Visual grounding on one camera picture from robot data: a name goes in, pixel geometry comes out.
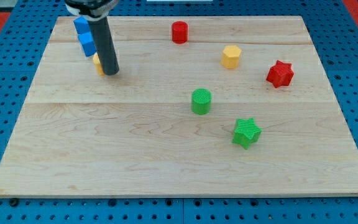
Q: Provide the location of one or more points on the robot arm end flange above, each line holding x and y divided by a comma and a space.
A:
91, 8

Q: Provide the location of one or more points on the yellow hexagon block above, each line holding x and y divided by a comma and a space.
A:
230, 56

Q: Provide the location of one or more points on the yellow block behind rod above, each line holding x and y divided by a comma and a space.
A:
98, 65

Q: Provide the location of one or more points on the green star block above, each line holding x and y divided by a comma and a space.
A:
245, 132

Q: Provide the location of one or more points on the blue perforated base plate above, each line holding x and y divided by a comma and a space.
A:
23, 40

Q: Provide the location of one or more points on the red cylinder block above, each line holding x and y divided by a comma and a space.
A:
179, 32

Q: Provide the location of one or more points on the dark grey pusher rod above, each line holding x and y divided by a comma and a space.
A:
101, 34

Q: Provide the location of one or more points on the blue cube block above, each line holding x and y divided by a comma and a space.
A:
87, 43

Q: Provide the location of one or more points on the green cylinder block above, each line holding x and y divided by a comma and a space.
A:
201, 101

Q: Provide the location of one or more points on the blue triangle block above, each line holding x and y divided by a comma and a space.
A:
81, 25

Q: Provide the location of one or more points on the red star block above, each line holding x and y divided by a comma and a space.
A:
280, 74

